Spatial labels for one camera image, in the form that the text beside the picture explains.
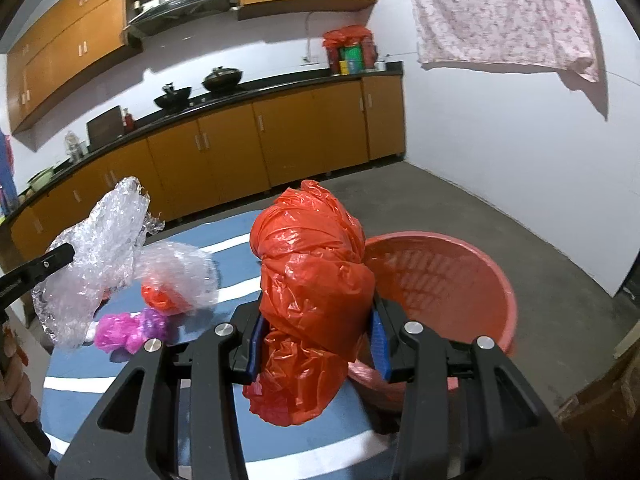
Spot large red plastic bag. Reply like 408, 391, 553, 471
242, 180, 377, 427

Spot red plastic basket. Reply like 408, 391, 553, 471
347, 231, 518, 413

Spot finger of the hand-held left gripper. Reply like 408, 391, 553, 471
0, 242, 77, 311

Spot person's left hand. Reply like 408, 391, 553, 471
0, 332, 40, 423

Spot black kitchen countertop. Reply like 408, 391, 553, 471
0, 61, 404, 226

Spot blue striped tablecloth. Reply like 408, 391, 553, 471
40, 207, 401, 480

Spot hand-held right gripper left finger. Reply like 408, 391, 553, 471
54, 305, 266, 480

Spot pink plastic bag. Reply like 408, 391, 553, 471
94, 307, 168, 354

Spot green basin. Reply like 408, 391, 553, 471
26, 167, 56, 192

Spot black lidded wok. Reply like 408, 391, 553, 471
201, 66, 244, 92

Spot black open wok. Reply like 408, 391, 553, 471
152, 85, 193, 109

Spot wooden base cabinets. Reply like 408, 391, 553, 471
10, 74, 406, 261

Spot green canister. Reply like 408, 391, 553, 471
342, 45, 363, 75

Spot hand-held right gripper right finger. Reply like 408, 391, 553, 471
370, 297, 571, 480

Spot white wall cable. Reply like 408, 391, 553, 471
304, 0, 401, 58

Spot dark cutting board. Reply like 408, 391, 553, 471
86, 106, 124, 150

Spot steel range hood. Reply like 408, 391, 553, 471
122, 0, 241, 41

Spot pink floral hanging cloth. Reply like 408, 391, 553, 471
401, 0, 601, 83

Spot purple hanging cloth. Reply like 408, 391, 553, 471
0, 129, 15, 186

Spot brown wooden stool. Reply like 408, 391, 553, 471
555, 355, 640, 480

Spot red bag over canisters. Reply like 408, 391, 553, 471
322, 25, 373, 51

